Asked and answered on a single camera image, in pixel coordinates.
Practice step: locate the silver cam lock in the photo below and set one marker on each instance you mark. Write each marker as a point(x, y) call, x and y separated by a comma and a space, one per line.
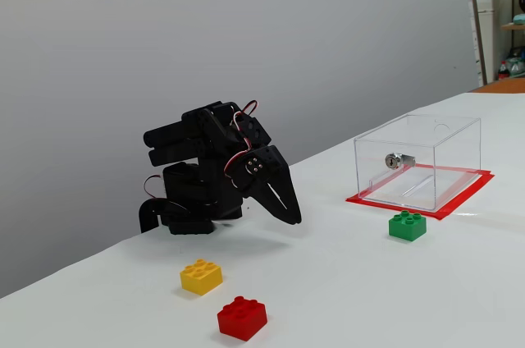
point(395, 160)

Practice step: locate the yellow lego brick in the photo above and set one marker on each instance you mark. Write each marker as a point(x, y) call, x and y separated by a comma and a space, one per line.
point(201, 278)

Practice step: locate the clear plastic bag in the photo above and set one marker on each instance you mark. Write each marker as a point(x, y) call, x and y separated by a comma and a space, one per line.
point(517, 62)

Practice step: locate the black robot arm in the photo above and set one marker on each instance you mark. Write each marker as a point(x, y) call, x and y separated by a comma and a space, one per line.
point(193, 184)

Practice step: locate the red tape square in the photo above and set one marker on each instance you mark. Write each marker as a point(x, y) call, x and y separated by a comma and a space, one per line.
point(455, 208)

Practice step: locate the red lego brick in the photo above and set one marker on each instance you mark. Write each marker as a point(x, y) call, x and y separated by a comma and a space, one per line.
point(242, 319)

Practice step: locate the red label drink bottle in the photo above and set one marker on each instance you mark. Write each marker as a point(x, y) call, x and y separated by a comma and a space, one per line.
point(503, 71)

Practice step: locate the transparent acrylic box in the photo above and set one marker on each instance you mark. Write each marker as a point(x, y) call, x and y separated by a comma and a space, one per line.
point(393, 184)

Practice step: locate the black table clamp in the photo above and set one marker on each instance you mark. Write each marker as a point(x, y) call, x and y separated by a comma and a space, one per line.
point(147, 214)

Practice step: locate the white leaning board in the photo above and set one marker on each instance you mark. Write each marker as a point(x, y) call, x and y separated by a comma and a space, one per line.
point(485, 15)

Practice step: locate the teal round object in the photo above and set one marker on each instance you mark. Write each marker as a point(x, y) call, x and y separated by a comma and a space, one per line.
point(520, 19)

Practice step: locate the metal shelf post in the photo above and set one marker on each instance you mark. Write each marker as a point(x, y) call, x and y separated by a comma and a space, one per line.
point(477, 24)

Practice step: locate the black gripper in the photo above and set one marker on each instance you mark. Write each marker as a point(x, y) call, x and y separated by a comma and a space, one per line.
point(274, 172)

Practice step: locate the wooden side table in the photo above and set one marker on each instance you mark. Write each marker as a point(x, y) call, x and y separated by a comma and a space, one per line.
point(504, 85)

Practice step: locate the green lego brick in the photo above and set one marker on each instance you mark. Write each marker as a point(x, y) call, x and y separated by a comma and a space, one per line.
point(407, 227)

